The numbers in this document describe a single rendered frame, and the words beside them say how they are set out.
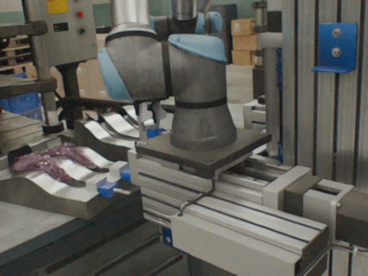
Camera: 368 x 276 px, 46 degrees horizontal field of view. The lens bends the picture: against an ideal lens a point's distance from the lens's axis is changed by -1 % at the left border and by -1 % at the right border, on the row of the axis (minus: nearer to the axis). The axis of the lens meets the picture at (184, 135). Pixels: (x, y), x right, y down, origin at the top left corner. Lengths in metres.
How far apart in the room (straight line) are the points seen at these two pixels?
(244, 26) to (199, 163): 7.39
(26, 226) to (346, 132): 0.83
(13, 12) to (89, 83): 3.68
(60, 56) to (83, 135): 0.65
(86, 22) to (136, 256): 1.25
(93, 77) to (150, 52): 4.65
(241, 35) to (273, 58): 7.33
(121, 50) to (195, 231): 0.39
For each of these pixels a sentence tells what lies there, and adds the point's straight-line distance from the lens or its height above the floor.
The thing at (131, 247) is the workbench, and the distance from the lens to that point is 1.49.
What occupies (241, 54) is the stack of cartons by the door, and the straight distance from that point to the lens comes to 8.30.
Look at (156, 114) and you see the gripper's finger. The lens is 1.44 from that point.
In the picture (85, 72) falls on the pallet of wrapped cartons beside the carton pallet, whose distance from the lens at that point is 5.62.
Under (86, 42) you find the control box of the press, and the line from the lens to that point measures 2.28.
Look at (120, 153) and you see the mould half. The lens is 1.48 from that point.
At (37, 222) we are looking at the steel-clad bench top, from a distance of 1.25.
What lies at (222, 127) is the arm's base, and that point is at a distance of 0.91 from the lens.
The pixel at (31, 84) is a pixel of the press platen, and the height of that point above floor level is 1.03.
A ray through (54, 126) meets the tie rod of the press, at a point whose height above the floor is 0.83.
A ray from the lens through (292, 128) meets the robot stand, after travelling 0.98.
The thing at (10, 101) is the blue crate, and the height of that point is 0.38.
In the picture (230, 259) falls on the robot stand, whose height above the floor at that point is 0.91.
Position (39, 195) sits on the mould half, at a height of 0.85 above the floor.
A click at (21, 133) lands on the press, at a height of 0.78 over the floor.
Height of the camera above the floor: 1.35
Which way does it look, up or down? 18 degrees down
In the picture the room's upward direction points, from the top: 5 degrees counter-clockwise
